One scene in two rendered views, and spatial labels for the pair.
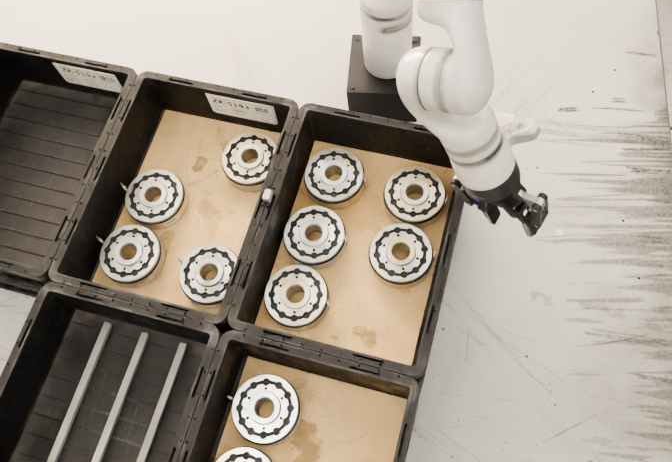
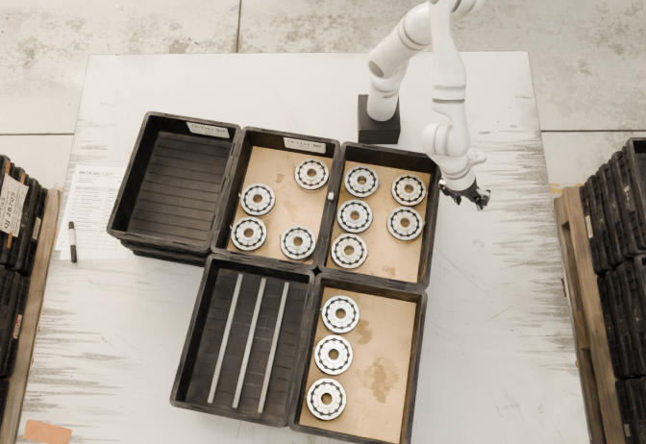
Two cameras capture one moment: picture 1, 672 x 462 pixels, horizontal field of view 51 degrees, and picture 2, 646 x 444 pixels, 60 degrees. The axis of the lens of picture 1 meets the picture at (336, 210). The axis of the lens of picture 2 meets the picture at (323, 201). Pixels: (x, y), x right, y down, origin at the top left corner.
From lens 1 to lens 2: 0.53 m
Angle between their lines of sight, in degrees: 6
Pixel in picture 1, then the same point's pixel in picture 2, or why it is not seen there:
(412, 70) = (432, 136)
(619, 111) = (513, 133)
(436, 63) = (444, 134)
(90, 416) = (238, 327)
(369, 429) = (397, 320)
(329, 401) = (373, 308)
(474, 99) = (462, 150)
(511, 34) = not seen: hidden behind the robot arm
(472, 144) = (458, 169)
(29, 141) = (171, 169)
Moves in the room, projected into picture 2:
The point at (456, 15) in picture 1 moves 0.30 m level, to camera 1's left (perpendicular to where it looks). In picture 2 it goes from (454, 111) to (318, 148)
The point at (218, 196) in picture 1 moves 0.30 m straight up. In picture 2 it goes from (293, 197) to (285, 152)
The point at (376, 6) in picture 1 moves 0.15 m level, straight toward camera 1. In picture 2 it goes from (383, 85) to (390, 130)
